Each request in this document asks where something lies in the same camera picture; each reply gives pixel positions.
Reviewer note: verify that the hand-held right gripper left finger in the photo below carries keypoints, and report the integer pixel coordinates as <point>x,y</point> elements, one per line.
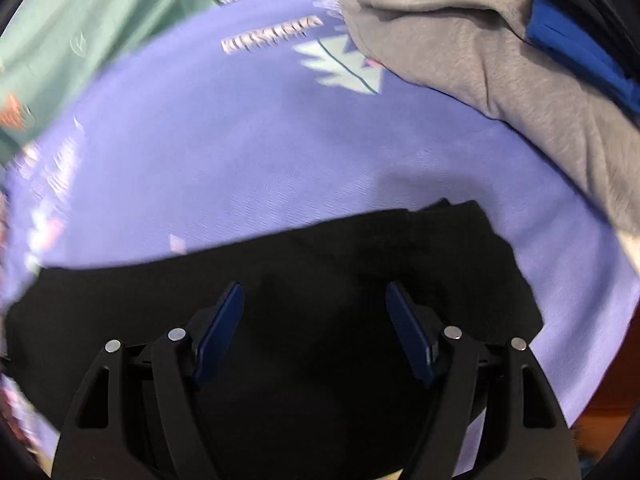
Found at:
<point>220,330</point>

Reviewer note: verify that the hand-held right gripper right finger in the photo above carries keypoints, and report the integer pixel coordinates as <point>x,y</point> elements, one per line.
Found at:
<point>410,330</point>

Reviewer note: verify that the black pants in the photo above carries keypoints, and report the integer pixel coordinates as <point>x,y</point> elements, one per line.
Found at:
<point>320,360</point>

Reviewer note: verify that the grey sweatshirt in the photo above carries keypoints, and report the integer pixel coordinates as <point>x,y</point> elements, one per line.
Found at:
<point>475,50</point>

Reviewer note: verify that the teal heart-printed sheet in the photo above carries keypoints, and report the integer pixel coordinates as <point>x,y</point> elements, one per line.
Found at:
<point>100,25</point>

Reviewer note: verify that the bright blue garment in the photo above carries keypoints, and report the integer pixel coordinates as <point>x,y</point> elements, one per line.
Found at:
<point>565,35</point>

